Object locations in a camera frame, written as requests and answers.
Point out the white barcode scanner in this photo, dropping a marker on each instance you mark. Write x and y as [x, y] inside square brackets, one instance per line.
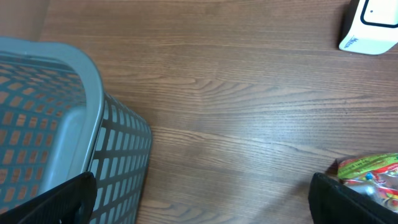
[369, 27]

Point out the grey plastic lattice basket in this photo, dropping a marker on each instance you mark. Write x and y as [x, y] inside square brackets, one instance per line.
[57, 121]

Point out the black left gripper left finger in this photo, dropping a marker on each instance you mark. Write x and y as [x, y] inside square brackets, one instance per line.
[70, 202]

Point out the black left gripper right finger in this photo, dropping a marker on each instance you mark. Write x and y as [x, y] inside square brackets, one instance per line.
[331, 202]

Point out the green Haribo gummy bag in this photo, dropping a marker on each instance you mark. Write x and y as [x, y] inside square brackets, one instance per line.
[374, 176]

